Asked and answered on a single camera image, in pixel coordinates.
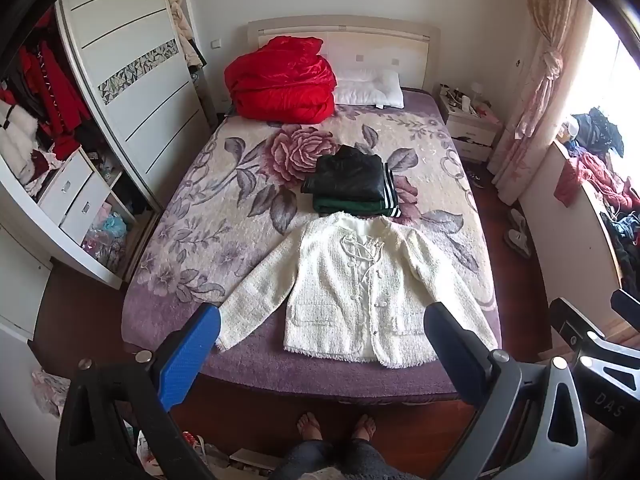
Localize black leather jacket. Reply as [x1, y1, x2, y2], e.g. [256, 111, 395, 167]
[301, 145, 396, 202]

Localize pile of mixed clothes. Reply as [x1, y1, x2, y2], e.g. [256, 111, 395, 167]
[554, 107, 640, 291]

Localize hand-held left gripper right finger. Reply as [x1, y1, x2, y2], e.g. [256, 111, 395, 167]
[422, 301, 588, 480]

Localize person's left foot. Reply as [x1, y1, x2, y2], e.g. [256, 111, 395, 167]
[296, 412, 323, 443]

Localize white nightstand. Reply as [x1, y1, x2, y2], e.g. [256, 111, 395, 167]
[440, 82, 503, 163]

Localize person's foot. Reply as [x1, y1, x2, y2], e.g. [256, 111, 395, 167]
[296, 412, 323, 443]
[352, 414, 377, 443]

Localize white fluffy garment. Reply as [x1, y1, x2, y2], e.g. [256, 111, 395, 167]
[0, 100, 42, 186]

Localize bagged pastel clothes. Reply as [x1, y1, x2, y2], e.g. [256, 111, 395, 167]
[80, 200, 132, 272]

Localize pink patterned curtain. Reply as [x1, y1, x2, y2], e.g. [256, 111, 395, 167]
[492, 0, 591, 206]

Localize floral cloth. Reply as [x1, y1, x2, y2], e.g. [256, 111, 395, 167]
[31, 366, 72, 417]

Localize white wooden bed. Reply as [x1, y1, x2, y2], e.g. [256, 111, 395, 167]
[122, 15, 501, 406]

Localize white pillow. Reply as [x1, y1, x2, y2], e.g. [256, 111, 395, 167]
[332, 67, 405, 110]

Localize hanging beige coat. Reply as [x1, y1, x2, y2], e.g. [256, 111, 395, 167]
[167, 0, 207, 72]

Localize hanging red clothes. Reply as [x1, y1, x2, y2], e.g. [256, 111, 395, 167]
[20, 10, 93, 161]

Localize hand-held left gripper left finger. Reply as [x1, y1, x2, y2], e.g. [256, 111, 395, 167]
[56, 304, 223, 480]

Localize red quilt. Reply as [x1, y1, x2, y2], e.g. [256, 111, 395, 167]
[223, 36, 337, 124]

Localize white tweed jacket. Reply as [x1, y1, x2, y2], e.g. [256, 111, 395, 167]
[214, 211, 500, 370]

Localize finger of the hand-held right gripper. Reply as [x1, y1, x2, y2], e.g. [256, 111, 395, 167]
[611, 289, 640, 322]
[548, 297, 608, 356]

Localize person's right foot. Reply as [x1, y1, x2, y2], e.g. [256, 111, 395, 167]
[352, 414, 377, 443]

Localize white sliding-door wardrobe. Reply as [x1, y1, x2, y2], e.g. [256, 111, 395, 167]
[0, 0, 212, 361]

